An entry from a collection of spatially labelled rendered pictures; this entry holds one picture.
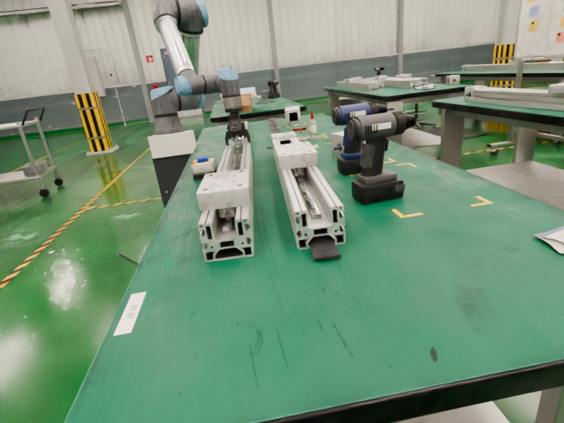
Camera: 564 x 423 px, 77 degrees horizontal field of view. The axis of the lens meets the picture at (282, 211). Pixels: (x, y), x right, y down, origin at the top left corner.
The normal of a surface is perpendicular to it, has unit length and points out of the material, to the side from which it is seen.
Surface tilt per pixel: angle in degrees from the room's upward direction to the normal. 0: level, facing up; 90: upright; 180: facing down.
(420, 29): 90
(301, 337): 0
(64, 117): 90
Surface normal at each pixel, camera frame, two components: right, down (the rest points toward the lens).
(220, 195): 0.08, 0.36
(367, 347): -0.11, -0.92
